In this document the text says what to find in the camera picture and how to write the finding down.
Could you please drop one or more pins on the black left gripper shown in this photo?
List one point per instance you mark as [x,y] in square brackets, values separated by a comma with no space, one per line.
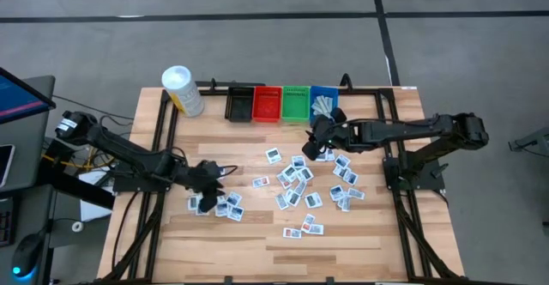
[206,177]

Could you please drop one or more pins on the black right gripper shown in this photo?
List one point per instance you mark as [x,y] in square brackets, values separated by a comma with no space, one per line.
[339,137]

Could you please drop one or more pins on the white packet with dark print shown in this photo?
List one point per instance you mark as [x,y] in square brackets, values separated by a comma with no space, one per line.
[330,155]
[235,213]
[336,192]
[221,199]
[293,198]
[193,202]
[344,204]
[273,155]
[223,171]
[340,171]
[221,210]
[200,212]
[351,177]
[316,229]
[290,172]
[322,156]
[298,161]
[342,161]
[281,201]
[305,173]
[356,193]
[233,198]
[313,200]

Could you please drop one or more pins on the green striped bandage packet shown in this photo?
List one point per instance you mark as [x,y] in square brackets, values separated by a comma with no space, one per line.
[329,103]
[322,104]
[321,112]
[316,106]

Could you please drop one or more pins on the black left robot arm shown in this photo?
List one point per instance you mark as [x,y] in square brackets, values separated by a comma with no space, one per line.
[128,156]

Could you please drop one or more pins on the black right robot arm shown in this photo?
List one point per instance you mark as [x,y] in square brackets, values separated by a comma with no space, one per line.
[407,130]

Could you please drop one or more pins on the green plastic basket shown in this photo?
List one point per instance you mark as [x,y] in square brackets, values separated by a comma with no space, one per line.
[296,104]

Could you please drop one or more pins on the blue plastic basket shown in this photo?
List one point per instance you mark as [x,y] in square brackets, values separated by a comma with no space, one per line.
[319,91]

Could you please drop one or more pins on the red plastic basket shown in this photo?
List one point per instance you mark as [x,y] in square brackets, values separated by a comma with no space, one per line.
[267,104]

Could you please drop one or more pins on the black plastic basket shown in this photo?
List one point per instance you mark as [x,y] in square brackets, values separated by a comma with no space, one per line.
[240,104]

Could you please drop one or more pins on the white wipes canister yellow label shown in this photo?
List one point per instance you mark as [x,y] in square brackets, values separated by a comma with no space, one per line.
[184,91]

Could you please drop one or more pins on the white paper sheet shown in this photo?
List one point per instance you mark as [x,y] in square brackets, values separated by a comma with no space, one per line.
[92,190]

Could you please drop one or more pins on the black stand beam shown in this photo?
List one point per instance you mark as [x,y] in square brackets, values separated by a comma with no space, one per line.
[77,188]

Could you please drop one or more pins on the white tape roll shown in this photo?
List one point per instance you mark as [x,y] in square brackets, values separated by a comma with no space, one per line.
[77,226]

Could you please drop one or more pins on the black computer mouse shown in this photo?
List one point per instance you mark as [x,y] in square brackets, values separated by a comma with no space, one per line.
[26,255]

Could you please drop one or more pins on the grey stand leg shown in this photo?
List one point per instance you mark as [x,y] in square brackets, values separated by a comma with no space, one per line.
[532,141]

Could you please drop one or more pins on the white phone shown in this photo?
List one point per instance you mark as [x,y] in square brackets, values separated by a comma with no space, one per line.
[5,165]

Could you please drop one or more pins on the black keyboard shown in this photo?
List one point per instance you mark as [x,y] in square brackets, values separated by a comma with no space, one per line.
[5,227]

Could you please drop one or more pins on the monitor with blue screen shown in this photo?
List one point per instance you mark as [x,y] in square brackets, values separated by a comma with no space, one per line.
[19,98]

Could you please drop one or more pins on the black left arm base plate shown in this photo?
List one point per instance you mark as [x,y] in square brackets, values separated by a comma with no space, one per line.
[141,185]

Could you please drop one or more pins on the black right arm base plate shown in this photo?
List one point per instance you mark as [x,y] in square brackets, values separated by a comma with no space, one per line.
[414,180]

